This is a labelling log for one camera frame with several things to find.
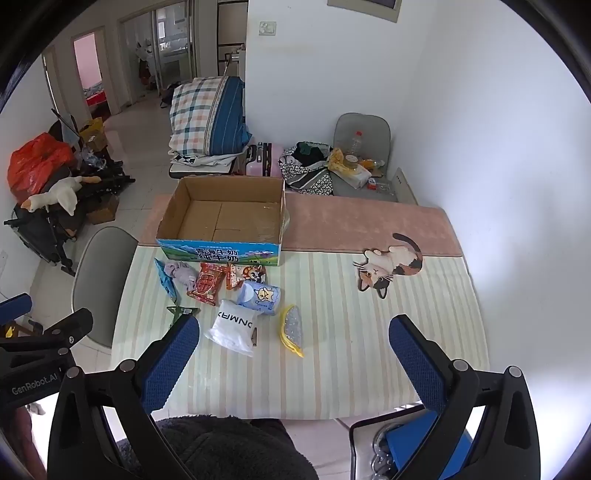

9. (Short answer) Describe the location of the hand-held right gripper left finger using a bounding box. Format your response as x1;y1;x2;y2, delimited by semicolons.
47;315;201;480

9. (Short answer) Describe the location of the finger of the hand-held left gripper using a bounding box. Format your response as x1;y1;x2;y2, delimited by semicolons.
0;293;34;321
28;308;94;354

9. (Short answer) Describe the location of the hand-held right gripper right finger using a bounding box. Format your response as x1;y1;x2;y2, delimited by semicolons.
388;315;541;480

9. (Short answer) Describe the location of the green snack packet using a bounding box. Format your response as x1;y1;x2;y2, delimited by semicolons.
166;305;200;330

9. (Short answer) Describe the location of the white soft pouch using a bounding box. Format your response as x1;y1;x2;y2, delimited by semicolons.
204;299;256;357

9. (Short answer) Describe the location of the blue snack packet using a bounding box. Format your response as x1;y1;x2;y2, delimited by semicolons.
154;258;179;305

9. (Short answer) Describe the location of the red snack packet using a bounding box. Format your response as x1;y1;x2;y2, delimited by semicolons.
187;262;227;306

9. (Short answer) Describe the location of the grey sock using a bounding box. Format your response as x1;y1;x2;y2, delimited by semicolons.
165;260;200;289

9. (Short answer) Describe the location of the blue cartoon tissue pack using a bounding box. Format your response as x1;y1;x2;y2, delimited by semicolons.
236;281;282;317

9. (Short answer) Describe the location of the orange cartoon snack packet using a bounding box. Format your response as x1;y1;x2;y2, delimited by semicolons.
225;263;267;291

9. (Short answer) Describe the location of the silver yellow snack bag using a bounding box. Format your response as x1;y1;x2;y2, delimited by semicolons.
278;304;305;359

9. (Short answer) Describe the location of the printed cardboard box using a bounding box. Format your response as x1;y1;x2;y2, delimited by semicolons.
156;175;288;267

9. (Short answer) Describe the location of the grey plastic chair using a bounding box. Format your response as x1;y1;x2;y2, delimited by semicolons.
71;226;139;349

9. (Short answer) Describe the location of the black folded stroller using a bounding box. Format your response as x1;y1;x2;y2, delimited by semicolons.
4;161;137;278

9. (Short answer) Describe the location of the striped table mat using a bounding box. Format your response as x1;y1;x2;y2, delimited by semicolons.
111;247;490;421

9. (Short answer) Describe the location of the person's dark fleece clothing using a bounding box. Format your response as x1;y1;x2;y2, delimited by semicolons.
115;414;319;480

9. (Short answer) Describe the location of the brown cardboard box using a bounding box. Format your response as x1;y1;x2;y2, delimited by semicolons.
85;194;121;225

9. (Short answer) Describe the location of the white goose plush toy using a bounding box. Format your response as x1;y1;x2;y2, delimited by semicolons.
23;175;101;217

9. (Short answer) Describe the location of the orange plastic bag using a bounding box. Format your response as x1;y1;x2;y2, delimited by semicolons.
7;133;75;204

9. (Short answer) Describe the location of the white leaning panel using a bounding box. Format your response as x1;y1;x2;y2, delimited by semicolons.
390;167;419;205

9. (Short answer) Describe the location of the yellow box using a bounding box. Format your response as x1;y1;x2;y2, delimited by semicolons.
78;117;108;151

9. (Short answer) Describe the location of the yellow plastic bag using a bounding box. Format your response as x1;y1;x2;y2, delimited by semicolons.
327;148;372;188

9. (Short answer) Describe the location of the black and white patterned bag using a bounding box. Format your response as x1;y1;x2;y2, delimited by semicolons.
278;141;334;197

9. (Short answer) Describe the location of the clear plastic bottle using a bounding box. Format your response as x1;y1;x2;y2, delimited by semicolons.
347;130;365;164

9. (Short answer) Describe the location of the pink suitcase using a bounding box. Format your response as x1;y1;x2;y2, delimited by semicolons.
246;142;286;178

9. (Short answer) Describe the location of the grey cushioned chair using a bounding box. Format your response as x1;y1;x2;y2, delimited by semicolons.
330;112;393;197

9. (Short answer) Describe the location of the plaid folded bedding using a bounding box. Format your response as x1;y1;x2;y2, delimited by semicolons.
167;76;252;158

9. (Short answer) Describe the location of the grey cabinet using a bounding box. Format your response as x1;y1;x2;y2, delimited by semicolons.
228;46;247;79

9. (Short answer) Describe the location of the wall picture frame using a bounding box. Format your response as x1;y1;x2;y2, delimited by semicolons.
327;0;400;24

